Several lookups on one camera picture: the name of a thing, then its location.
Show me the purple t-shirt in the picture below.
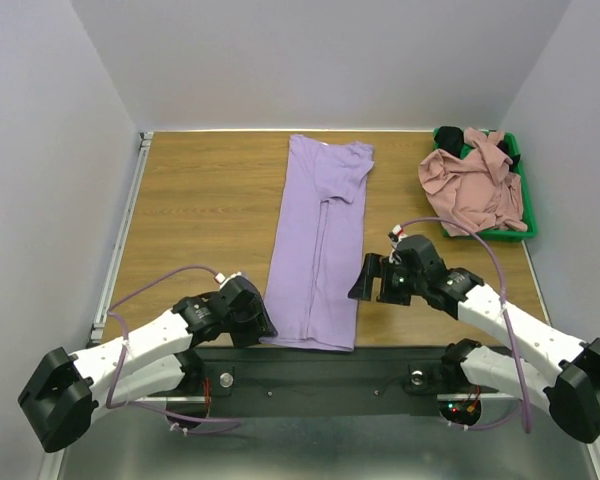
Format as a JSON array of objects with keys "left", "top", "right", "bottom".
[{"left": 263, "top": 134, "right": 374, "bottom": 351}]

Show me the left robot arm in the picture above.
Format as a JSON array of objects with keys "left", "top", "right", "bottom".
[{"left": 18, "top": 274, "right": 277, "bottom": 453}]

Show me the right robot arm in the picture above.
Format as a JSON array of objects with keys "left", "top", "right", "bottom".
[{"left": 348, "top": 235, "right": 600, "bottom": 444}]

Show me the pink t-shirt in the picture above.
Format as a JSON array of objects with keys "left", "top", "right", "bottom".
[{"left": 417, "top": 126, "right": 523, "bottom": 236}]

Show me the black t-shirt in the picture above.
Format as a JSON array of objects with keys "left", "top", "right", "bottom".
[{"left": 434, "top": 126, "right": 465, "bottom": 158}]

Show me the right electronics board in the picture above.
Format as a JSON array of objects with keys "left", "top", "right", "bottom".
[{"left": 438, "top": 400, "right": 482, "bottom": 427}]

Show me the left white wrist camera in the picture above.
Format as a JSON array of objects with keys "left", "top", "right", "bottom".
[{"left": 214, "top": 271, "right": 243, "bottom": 288}]

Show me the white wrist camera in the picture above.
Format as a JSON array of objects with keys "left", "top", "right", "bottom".
[
  {"left": 388, "top": 224, "right": 408, "bottom": 264},
  {"left": 214, "top": 271, "right": 243, "bottom": 288}
]

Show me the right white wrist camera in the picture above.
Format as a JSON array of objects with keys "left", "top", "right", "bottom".
[{"left": 388, "top": 224, "right": 408, "bottom": 264}]

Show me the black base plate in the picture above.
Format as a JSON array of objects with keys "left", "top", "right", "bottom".
[{"left": 144, "top": 345, "right": 501, "bottom": 419}]

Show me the aluminium front rail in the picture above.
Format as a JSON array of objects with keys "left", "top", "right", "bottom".
[{"left": 61, "top": 355, "right": 599, "bottom": 411}]

